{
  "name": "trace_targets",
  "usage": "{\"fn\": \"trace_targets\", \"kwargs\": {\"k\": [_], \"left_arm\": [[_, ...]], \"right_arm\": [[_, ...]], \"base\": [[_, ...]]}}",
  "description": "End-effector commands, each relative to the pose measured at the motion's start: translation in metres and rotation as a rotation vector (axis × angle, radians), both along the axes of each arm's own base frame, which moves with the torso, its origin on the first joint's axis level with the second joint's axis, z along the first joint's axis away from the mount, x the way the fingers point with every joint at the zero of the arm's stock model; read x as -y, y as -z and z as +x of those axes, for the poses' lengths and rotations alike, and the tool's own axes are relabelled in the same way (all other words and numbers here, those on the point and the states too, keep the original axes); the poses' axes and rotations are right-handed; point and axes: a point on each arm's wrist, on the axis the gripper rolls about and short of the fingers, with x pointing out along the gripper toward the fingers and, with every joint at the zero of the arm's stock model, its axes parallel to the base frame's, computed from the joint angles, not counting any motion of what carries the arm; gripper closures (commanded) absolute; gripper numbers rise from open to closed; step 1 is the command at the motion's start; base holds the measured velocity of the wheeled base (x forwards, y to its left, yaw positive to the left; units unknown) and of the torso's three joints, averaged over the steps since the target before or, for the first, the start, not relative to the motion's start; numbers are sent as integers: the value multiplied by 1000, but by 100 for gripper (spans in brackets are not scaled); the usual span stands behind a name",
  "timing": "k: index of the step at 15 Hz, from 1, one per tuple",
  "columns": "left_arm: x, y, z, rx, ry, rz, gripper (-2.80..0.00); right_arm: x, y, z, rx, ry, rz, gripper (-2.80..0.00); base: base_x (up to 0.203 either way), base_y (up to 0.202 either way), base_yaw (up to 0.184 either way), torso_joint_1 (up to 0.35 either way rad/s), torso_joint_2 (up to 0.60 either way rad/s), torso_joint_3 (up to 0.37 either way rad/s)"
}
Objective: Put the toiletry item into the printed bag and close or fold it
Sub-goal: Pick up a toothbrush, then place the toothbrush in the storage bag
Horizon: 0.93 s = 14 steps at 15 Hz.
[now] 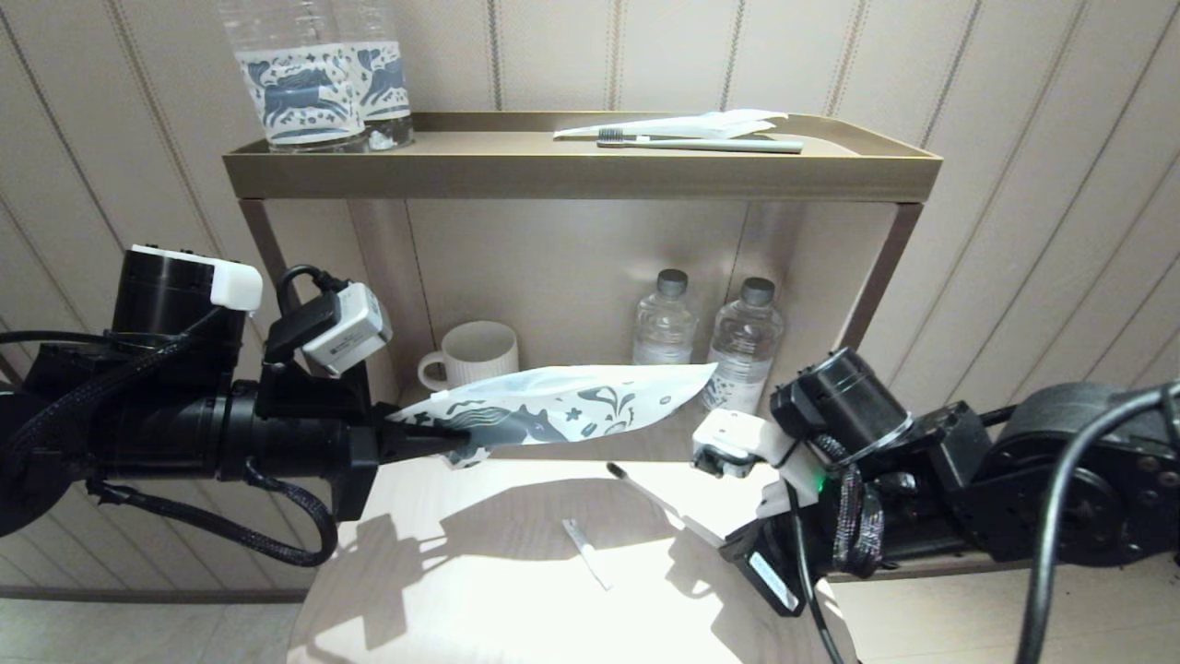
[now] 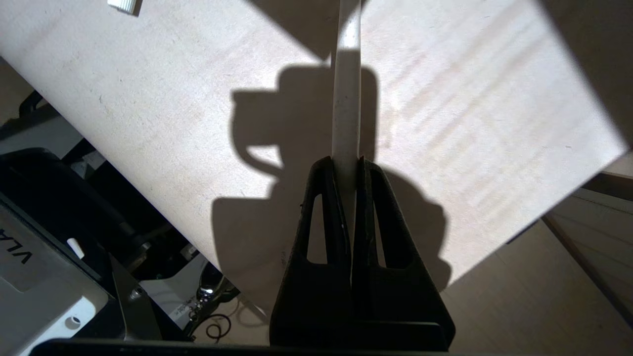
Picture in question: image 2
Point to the white black robot chassis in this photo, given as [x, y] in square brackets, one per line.
[39, 296]

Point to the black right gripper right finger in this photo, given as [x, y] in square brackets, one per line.
[400, 296]

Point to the white toothbrush dark bristles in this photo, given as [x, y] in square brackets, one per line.
[346, 99]

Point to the small white toothpaste tube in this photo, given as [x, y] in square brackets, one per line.
[123, 5]

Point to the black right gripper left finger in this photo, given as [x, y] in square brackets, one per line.
[316, 296]

